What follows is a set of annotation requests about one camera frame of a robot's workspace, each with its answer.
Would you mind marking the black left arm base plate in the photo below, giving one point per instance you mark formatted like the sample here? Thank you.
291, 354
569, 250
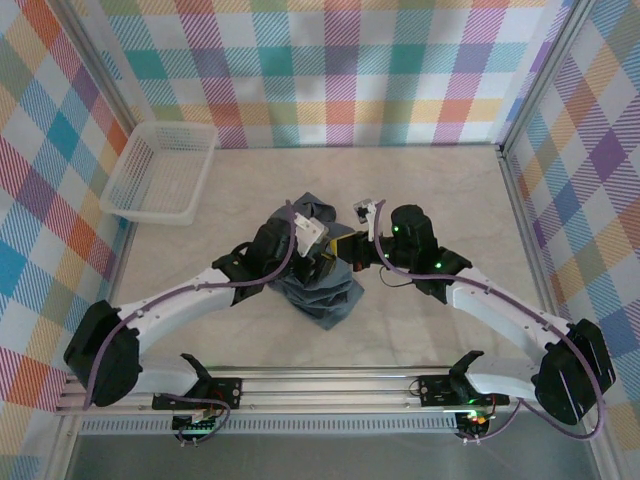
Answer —
227, 392

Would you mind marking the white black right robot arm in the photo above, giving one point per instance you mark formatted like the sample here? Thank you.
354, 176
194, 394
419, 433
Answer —
500, 310

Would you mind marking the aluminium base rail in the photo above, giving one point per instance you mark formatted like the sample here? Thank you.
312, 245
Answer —
325, 395

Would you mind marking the controller circuit board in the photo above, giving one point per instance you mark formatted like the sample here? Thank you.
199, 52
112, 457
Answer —
472, 420
197, 424

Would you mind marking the grey metal panel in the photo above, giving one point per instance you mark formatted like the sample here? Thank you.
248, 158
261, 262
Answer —
325, 460

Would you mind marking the right controller circuit board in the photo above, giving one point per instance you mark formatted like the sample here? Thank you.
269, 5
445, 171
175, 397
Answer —
472, 420

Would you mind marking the plaid backdrop cloth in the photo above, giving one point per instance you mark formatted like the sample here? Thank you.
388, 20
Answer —
320, 75
40, 200
600, 200

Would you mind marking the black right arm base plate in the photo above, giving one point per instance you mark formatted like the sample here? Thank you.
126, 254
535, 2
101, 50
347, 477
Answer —
435, 392

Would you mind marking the white plastic mesh basket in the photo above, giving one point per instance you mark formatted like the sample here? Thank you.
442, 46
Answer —
165, 170

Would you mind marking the left controller circuit board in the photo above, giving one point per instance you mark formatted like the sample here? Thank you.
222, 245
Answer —
197, 424

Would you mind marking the aluminium corner post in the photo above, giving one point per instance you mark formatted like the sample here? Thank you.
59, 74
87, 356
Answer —
97, 55
554, 50

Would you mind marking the grey blue t-shirt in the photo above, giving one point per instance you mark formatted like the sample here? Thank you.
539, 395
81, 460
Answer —
325, 305

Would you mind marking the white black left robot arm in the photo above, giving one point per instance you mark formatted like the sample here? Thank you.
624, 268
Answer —
180, 305

